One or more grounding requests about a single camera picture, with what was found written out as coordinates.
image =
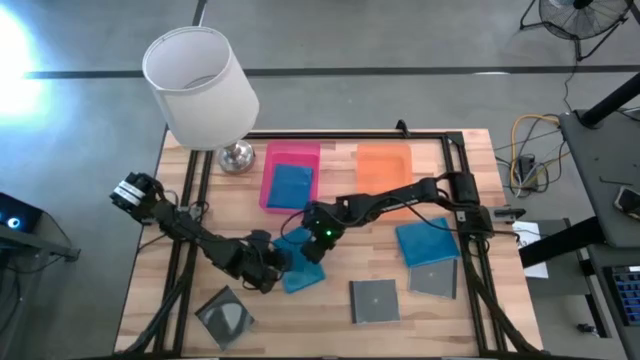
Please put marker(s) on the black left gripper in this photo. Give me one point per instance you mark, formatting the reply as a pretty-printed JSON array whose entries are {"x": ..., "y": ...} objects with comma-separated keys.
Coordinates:
[{"x": 255, "y": 265}]

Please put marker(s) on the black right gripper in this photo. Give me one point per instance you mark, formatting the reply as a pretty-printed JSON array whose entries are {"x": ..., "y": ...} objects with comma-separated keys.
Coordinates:
[{"x": 322, "y": 222}]

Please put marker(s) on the blue jewel case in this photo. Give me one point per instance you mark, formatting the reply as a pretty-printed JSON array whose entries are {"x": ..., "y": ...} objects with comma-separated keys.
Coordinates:
[
  {"x": 302, "y": 277},
  {"x": 290, "y": 187},
  {"x": 427, "y": 242}
]

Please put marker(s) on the clear black-tray jewel case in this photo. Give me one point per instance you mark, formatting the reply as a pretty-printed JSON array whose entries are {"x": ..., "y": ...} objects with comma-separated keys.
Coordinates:
[
  {"x": 225, "y": 317},
  {"x": 375, "y": 301},
  {"x": 432, "y": 280}
]

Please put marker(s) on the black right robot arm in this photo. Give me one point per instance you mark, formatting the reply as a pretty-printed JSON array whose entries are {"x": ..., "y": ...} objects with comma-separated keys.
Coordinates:
[{"x": 400, "y": 197}]

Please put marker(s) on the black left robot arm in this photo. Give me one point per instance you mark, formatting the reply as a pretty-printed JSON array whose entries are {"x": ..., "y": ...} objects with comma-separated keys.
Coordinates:
[{"x": 190, "y": 230}]

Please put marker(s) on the pink plastic bin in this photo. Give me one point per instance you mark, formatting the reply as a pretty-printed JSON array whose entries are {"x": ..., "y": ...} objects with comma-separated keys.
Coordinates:
[{"x": 292, "y": 150}]

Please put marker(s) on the orange plastic bin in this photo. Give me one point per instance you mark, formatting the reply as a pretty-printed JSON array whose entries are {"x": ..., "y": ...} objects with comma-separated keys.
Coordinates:
[{"x": 384, "y": 167}]

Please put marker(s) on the white shade silver table lamp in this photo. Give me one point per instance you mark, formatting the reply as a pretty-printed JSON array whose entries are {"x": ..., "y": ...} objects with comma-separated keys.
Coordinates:
[{"x": 200, "y": 95}]

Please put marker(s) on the white paper sheet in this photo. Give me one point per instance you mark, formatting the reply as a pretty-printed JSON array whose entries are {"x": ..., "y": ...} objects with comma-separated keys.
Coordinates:
[{"x": 530, "y": 250}]

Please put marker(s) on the grey power strip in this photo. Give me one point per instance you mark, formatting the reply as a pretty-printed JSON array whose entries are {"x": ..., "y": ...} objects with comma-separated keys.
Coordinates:
[{"x": 527, "y": 167}]

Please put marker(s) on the black device with blue light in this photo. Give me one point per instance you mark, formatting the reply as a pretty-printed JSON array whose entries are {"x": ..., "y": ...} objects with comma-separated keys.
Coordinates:
[{"x": 17, "y": 215}]

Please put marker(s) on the grey side table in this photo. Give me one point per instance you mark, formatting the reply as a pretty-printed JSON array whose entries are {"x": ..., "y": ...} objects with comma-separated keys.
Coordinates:
[{"x": 595, "y": 165}]

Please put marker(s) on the blue-lit keyboard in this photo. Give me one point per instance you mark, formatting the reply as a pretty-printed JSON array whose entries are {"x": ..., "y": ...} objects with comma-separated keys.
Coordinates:
[{"x": 625, "y": 295}]

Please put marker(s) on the smartphone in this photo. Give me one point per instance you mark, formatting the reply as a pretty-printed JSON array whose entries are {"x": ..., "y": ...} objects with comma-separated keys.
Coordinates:
[{"x": 629, "y": 202}]

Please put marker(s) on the black stand pole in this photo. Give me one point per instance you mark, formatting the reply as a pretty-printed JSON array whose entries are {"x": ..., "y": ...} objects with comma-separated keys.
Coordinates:
[{"x": 612, "y": 102}]

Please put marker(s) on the black floor fan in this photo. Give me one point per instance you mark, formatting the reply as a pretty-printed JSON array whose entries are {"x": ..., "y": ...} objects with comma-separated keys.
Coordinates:
[{"x": 582, "y": 20}]

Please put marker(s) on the black aluminium table frame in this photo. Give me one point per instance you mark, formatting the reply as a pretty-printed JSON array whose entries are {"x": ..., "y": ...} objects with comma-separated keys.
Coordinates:
[{"x": 350, "y": 135}]

